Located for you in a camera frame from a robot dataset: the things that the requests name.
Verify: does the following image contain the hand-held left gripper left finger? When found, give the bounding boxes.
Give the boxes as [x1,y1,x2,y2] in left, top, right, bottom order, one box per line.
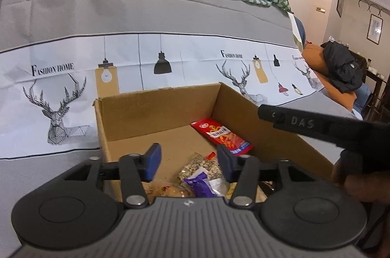
[50,143,162,210]

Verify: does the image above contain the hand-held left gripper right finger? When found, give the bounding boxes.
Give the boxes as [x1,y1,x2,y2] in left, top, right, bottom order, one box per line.
[216,144,323,210]

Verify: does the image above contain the yellow black snack packet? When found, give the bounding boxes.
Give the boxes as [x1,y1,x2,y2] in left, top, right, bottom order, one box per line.
[225,182,241,200]

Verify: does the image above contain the clear mixed nut packet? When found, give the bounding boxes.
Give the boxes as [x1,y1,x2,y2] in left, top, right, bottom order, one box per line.
[177,152,221,184]

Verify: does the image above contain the red snack packet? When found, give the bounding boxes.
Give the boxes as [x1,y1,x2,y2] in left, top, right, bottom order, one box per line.
[190,118,255,156]

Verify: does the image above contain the yellow orange snack packet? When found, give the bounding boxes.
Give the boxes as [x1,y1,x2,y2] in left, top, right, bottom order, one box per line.
[143,179,194,200]

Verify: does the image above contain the purple candy packet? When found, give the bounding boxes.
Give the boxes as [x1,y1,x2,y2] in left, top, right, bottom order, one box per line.
[183,172,227,198]

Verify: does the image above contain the cardboard box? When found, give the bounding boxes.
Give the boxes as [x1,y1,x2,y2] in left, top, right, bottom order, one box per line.
[93,82,336,204]

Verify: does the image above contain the person's right hand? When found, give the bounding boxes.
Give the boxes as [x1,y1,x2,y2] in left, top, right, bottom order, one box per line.
[331,159,390,204]

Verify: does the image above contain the blue jeans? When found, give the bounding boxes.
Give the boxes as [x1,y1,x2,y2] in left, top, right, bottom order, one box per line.
[353,84,372,120]

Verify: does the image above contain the dark wooden table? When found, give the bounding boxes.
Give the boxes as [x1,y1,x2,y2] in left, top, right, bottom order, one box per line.
[362,63,390,121]

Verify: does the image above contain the black jacket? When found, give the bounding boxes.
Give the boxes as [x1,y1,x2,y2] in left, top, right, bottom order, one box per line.
[321,41,368,94]

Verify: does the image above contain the orange cushion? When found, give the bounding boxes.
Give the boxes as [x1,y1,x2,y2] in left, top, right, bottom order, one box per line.
[302,44,358,110]

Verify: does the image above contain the blue sofa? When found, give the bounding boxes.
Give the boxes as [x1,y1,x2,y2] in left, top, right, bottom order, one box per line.
[295,17,307,53]

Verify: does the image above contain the grey deer print sofa cover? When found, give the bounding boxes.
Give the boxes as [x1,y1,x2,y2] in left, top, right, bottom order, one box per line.
[0,0,363,216]

